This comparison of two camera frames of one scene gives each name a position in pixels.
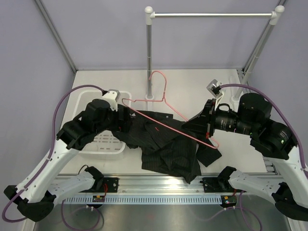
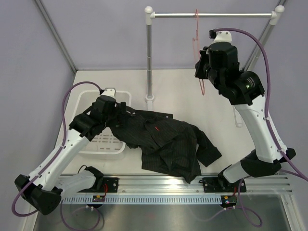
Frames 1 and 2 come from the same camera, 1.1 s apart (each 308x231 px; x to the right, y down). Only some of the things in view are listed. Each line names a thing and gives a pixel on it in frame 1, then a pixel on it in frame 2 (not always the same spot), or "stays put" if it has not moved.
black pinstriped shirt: [166, 146] stays put
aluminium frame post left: [57, 35] stays put
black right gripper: [204, 123] -> [199, 73]
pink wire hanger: [166, 101] -> [196, 43]
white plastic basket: [104, 142] stays put
